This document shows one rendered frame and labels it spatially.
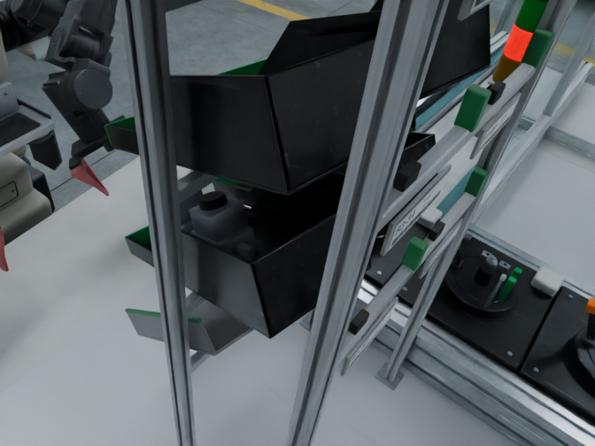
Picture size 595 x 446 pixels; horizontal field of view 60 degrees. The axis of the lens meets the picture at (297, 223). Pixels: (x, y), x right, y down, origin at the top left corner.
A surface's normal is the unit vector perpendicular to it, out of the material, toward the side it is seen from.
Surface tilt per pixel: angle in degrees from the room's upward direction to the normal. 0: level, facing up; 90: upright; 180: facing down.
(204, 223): 90
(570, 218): 0
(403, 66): 90
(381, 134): 90
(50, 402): 0
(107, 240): 0
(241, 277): 90
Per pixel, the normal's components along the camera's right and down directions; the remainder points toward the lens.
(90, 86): 0.71, 0.13
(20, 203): 0.22, -0.65
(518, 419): -0.61, 0.50
